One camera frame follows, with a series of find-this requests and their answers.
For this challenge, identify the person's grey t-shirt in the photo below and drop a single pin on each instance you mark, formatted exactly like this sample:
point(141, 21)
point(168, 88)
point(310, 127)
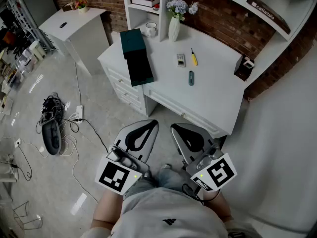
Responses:
point(168, 214)

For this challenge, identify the black desk holder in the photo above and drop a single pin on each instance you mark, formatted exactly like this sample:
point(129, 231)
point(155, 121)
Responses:
point(241, 69)

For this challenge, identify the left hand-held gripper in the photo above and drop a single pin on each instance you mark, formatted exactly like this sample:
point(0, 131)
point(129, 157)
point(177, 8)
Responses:
point(116, 175)

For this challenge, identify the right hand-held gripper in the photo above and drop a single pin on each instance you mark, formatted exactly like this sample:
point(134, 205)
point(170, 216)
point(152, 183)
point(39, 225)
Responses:
point(220, 172)

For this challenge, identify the small white device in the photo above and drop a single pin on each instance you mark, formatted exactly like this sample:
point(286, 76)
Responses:
point(248, 64)

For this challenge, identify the potted orange flowers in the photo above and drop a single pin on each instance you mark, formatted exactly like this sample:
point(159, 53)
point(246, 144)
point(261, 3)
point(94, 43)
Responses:
point(82, 5)

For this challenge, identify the grey black padded seat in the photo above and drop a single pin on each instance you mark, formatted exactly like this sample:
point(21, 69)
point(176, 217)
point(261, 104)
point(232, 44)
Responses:
point(51, 137)

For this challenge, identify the yellow screwdriver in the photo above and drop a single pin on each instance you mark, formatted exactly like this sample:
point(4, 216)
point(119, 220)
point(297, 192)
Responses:
point(194, 57)

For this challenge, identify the thin red book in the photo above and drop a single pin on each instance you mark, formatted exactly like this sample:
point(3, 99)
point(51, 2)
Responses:
point(144, 2)

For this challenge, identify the person's left forearm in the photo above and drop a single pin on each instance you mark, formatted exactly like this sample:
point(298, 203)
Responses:
point(106, 212)

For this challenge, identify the white side cabinet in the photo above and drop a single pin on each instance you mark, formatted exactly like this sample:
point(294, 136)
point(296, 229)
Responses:
point(76, 36)

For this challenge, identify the white desk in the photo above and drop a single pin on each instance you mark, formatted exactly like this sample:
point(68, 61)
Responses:
point(213, 88)

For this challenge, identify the small red ornament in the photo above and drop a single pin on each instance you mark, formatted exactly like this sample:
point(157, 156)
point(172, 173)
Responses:
point(156, 7)

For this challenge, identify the person's blue jeans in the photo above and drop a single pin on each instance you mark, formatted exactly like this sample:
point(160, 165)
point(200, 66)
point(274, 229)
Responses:
point(163, 180)

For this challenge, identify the white remote control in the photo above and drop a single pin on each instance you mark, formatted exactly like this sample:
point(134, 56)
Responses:
point(181, 60)

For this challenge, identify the clear plastic storage container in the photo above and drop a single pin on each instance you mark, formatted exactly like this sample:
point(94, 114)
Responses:
point(26, 63)

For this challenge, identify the white shelf unit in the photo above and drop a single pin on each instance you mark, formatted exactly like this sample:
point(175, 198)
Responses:
point(272, 14)

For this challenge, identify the black computer mouse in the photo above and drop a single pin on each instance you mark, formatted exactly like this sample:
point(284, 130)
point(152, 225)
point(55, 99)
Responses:
point(63, 25)

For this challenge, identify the white metal rack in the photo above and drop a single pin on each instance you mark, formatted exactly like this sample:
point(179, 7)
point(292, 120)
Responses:
point(24, 21)

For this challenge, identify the white wall plug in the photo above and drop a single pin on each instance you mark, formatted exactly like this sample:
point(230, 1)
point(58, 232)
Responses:
point(17, 142)

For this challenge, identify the person's right forearm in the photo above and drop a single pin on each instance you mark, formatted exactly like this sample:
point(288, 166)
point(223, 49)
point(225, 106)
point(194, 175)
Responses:
point(220, 204)

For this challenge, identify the dark green box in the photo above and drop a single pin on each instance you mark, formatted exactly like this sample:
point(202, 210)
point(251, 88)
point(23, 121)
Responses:
point(136, 56)

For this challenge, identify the large dark brown book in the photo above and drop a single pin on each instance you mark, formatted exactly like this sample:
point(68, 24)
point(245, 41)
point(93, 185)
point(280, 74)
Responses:
point(268, 14)

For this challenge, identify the white mug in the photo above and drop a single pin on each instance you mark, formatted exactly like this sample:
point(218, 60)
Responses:
point(151, 29)

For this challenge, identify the white bin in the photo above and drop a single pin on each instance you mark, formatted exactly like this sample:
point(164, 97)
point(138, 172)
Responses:
point(37, 49)

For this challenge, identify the white power strip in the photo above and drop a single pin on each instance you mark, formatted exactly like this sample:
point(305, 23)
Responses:
point(79, 111)

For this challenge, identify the pale blue flower bouquet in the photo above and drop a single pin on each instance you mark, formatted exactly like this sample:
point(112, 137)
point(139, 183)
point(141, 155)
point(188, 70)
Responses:
point(178, 7)

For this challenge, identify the white ribbed vase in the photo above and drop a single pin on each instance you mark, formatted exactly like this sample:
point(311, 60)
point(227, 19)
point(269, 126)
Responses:
point(174, 29)

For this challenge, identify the person's grey shoe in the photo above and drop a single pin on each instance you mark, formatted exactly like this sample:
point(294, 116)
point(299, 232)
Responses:
point(165, 167)

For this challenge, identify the brown wooden box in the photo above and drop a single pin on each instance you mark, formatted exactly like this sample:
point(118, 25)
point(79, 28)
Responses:
point(67, 7)

